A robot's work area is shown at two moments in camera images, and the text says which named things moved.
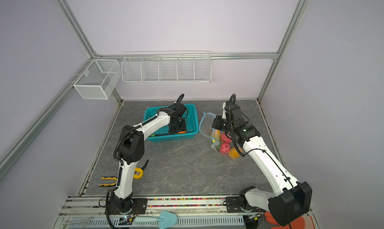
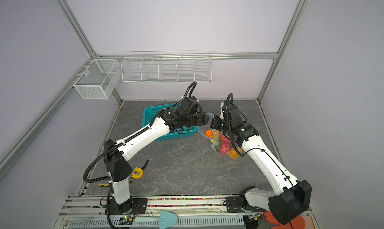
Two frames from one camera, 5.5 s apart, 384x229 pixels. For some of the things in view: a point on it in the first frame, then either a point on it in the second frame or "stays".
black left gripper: x=183 y=128 -> x=202 y=119
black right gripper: x=218 y=120 stays
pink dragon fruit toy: x=225 y=148 stays
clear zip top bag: x=220 y=141 stays
